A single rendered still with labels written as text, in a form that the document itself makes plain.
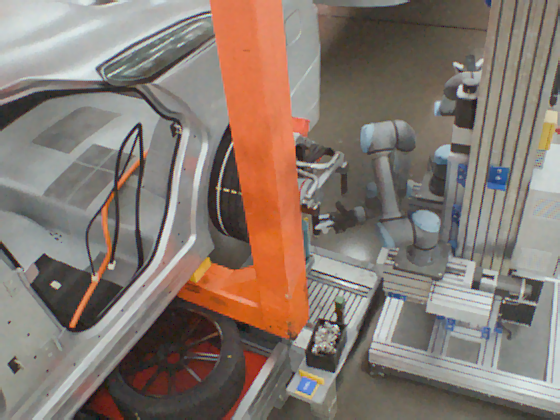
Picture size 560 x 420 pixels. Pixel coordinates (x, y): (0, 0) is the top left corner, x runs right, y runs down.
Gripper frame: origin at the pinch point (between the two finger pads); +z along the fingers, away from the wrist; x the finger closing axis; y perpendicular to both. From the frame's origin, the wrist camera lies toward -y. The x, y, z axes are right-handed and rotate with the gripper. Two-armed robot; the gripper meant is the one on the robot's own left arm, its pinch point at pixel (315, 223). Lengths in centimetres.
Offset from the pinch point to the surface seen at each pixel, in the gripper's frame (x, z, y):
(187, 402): -52, 80, 32
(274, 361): -38, 37, 44
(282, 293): -37.5, 28.4, -1.9
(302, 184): 20.4, -0.7, -8.6
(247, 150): -33, 33, -75
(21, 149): 97, 135, -20
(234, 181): 19.5, 32.5, -21.9
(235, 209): 14.2, 35.1, -9.5
